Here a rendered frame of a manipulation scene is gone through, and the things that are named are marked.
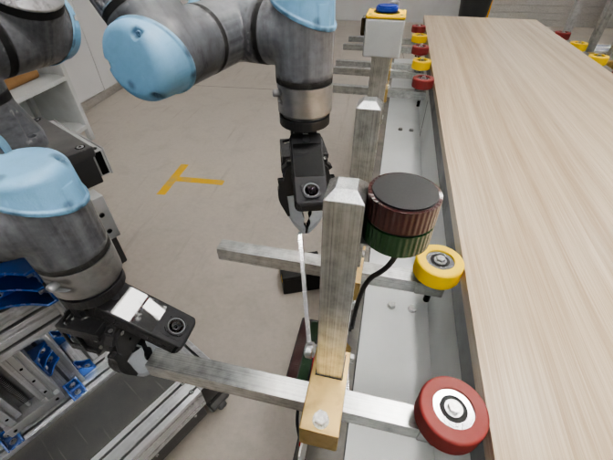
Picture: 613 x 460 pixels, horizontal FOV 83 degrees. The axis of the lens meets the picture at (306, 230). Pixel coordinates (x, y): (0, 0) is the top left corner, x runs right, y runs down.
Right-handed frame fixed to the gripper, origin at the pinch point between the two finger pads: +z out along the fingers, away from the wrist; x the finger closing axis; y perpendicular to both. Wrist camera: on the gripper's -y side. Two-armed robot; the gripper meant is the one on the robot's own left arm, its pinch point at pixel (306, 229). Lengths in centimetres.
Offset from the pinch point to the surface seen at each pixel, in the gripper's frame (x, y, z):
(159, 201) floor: 78, 149, 94
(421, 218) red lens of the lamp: -5.6, -26.0, -22.7
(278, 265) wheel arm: 5.3, 1.6, 9.8
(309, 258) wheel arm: -0.7, 0.9, 8.1
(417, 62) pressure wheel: -62, 108, 4
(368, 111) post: -8.8, 0.4, -20.3
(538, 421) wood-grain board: -23.1, -32.8, 3.9
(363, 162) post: -8.9, 0.4, -12.5
